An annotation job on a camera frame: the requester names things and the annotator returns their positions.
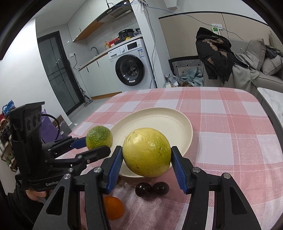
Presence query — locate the small green passion fruit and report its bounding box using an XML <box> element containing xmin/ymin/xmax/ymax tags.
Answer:
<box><xmin>85</xmin><ymin>126</ymin><xmax>113</xmax><ymax>150</ymax></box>

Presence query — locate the orange tangerine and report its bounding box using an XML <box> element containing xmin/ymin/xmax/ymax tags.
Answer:
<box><xmin>104</xmin><ymin>196</ymin><xmax>124</xmax><ymax>220</ymax></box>

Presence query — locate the dark plum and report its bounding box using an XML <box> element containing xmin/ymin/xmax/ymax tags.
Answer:
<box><xmin>135</xmin><ymin>182</ymin><xmax>152</xmax><ymax>197</ymax></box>
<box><xmin>152</xmin><ymin>182</ymin><xmax>170</xmax><ymax>196</ymax></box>

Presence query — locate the person's left hand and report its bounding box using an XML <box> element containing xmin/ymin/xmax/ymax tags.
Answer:
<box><xmin>25</xmin><ymin>189</ymin><xmax>47</xmax><ymax>202</ymax></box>

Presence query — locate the purple bag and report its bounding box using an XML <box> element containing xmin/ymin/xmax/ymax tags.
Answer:
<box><xmin>40</xmin><ymin>110</ymin><xmax>63</xmax><ymax>143</ymax></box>

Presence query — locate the wooden shelf rack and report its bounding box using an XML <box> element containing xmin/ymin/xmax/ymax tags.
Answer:
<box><xmin>0</xmin><ymin>100</ymin><xmax>18</xmax><ymax>172</ymax></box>

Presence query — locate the white kitchen counter cabinet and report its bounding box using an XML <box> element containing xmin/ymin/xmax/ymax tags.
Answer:
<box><xmin>79</xmin><ymin>53</ymin><xmax>123</xmax><ymax>97</ymax></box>

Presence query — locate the black glass door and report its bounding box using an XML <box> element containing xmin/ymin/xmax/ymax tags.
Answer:
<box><xmin>37</xmin><ymin>31</ymin><xmax>83</xmax><ymax>115</ymax></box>

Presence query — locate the pink checkered tablecloth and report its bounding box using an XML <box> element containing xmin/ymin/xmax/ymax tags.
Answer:
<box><xmin>72</xmin><ymin>87</ymin><xmax>282</xmax><ymax>229</ymax></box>

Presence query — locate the white washing machine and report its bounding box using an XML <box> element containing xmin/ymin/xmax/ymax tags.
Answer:
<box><xmin>108</xmin><ymin>38</ymin><xmax>157</xmax><ymax>92</ymax></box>

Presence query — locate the cream round plate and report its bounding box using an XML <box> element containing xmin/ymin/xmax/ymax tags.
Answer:
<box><xmin>109</xmin><ymin>107</ymin><xmax>193</xmax><ymax>178</ymax></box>

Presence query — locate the black cooker on counter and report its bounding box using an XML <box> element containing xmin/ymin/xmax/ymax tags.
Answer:
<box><xmin>119</xmin><ymin>29</ymin><xmax>134</xmax><ymax>41</ymax></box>

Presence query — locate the white marble side table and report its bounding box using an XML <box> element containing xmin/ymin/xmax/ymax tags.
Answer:
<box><xmin>257</xmin><ymin>87</ymin><xmax>282</xmax><ymax>137</ymax></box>

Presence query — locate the grey clothing pile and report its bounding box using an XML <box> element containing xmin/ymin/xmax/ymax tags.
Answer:
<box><xmin>232</xmin><ymin>51</ymin><xmax>259</xmax><ymax>93</ymax></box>

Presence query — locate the grey sofa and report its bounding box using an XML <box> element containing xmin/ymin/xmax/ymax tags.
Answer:
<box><xmin>203</xmin><ymin>39</ymin><xmax>282</xmax><ymax>96</ymax></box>

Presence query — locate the black patterned basket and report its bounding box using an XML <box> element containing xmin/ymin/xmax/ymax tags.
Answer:
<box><xmin>166</xmin><ymin>56</ymin><xmax>204</xmax><ymax>87</ymax></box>

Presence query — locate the range hood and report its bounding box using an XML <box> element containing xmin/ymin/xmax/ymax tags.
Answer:
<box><xmin>96</xmin><ymin>1</ymin><xmax>132</xmax><ymax>23</ymax></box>

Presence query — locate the black jacket on chair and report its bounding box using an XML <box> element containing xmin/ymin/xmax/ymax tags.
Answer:
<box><xmin>196</xmin><ymin>27</ymin><xmax>236</xmax><ymax>84</ymax></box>

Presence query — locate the black camera cable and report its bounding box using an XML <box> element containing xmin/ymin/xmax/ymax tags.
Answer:
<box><xmin>41</xmin><ymin>113</ymin><xmax>60</xmax><ymax>142</ymax></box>

